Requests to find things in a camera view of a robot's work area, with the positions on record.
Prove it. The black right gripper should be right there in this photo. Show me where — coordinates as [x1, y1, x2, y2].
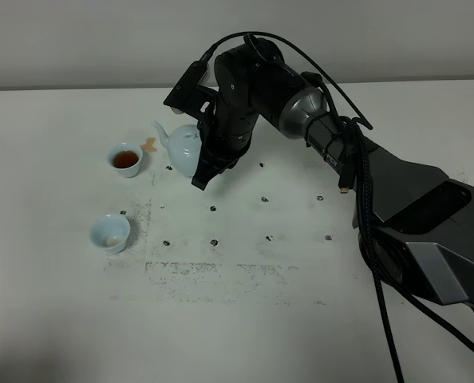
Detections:
[192, 95, 257, 191]

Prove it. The blue porcelain teapot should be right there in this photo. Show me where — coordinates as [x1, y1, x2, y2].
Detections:
[152, 120, 202, 178]

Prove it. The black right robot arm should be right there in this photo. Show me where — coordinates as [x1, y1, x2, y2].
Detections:
[167, 34, 474, 334]

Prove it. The spilled tea puddle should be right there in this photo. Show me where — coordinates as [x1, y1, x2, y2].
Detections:
[140, 137, 157, 153]

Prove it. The far blue porcelain teacup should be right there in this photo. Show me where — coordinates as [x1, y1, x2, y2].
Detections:
[107, 143, 144, 178]

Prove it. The blue porcelain teacup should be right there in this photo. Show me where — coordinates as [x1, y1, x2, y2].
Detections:
[89, 214, 131, 255]
[107, 143, 144, 178]

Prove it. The near blue porcelain teacup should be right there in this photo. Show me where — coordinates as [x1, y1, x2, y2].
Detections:
[89, 214, 131, 255]

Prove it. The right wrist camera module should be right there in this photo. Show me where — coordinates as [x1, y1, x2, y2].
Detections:
[164, 60, 217, 120]

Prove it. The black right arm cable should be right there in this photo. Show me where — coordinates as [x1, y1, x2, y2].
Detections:
[199, 30, 474, 383]

